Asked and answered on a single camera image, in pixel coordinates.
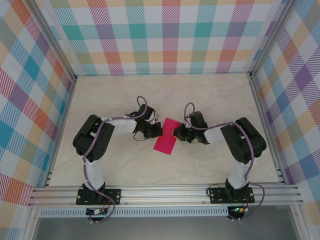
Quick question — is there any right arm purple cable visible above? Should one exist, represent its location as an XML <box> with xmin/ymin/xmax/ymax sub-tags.
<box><xmin>183</xmin><ymin>101</ymin><xmax>266</xmax><ymax>222</ymax></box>

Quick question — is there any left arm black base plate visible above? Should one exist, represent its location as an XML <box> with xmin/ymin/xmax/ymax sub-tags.
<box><xmin>75</xmin><ymin>188</ymin><xmax>123</xmax><ymax>206</ymax></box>

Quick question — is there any grey metal panel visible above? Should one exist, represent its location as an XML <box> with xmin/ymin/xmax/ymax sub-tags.
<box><xmin>31</xmin><ymin>216</ymin><xmax>301</xmax><ymax>240</ymax></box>

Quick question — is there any aluminium frame post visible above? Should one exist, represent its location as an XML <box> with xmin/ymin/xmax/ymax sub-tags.
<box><xmin>247</xmin><ymin>0</ymin><xmax>302</xmax><ymax>80</ymax></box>
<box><xmin>26</xmin><ymin>0</ymin><xmax>78</xmax><ymax>82</ymax></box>

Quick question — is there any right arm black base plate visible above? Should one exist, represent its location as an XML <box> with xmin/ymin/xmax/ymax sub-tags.
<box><xmin>208</xmin><ymin>187</ymin><xmax>256</xmax><ymax>205</ymax></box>

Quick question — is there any aluminium mounting rail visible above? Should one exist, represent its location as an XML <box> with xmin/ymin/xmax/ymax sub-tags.
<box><xmin>27</xmin><ymin>184</ymin><xmax>305</xmax><ymax>207</ymax></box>

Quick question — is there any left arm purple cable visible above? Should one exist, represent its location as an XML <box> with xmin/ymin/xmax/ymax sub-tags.
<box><xmin>82</xmin><ymin>96</ymin><xmax>148</xmax><ymax>225</ymax></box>

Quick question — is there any left gripper thin black cable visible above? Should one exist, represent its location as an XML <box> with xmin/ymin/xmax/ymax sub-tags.
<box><xmin>133</xmin><ymin>131</ymin><xmax>149</xmax><ymax>142</ymax></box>

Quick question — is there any aluminium side rail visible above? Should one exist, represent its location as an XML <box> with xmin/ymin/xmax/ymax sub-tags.
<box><xmin>42</xmin><ymin>77</ymin><xmax>78</xmax><ymax>188</ymax></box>
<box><xmin>248</xmin><ymin>72</ymin><xmax>287</xmax><ymax>186</ymax></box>

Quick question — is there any perforated metal cable tray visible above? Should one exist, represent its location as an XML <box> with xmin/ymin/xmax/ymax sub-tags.
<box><xmin>38</xmin><ymin>206</ymin><xmax>230</xmax><ymax>218</ymax></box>

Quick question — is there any pink square paper sheet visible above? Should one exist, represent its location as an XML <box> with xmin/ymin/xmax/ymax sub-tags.
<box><xmin>153</xmin><ymin>118</ymin><xmax>182</xmax><ymax>156</ymax></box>

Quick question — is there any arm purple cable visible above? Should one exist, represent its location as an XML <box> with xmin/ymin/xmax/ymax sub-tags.
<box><xmin>82</xmin><ymin>96</ymin><xmax>148</xmax><ymax>225</ymax></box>
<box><xmin>183</xmin><ymin>101</ymin><xmax>266</xmax><ymax>222</ymax></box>

